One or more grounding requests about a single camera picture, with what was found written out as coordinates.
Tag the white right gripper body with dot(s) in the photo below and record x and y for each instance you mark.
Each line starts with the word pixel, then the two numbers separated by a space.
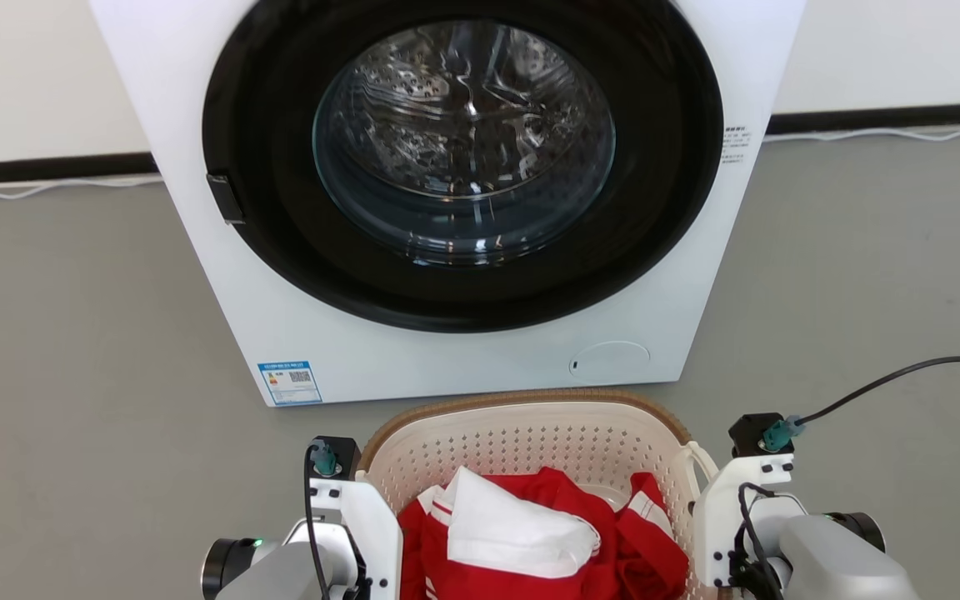
pixel 717 517

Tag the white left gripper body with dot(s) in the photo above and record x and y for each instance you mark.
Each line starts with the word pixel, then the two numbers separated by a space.
pixel 376 533

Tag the cream perforated laundry basket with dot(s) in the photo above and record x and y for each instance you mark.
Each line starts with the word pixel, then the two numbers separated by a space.
pixel 530 442

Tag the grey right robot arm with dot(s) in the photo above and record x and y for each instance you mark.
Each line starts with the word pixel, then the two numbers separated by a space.
pixel 838 558

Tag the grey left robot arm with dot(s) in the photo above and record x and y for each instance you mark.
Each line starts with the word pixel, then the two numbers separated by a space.
pixel 288 571

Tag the red garment with white stripes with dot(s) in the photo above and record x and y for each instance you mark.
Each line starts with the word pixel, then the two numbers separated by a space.
pixel 655 558

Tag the blue energy label sticker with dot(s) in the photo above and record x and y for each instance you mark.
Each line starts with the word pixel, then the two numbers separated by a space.
pixel 289 382

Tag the round white filter cover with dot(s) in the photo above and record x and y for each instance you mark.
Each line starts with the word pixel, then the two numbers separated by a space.
pixel 610 362

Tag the round black washer door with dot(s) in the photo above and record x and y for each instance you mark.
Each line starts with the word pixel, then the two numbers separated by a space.
pixel 280 250

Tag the white front-load washing machine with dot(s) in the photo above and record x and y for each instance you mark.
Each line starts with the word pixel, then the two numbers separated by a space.
pixel 197 275

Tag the small printed text sticker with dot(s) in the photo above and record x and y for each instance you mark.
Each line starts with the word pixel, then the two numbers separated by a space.
pixel 737 145

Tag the steel washer drum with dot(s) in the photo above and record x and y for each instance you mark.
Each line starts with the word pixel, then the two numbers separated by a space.
pixel 463 125

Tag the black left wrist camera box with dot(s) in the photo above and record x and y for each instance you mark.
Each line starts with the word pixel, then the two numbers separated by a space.
pixel 345 454

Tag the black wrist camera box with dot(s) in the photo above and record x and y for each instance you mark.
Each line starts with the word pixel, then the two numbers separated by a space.
pixel 345 454
pixel 748 433

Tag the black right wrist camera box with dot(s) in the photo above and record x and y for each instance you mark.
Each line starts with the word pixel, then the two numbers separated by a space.
pixel 748 433

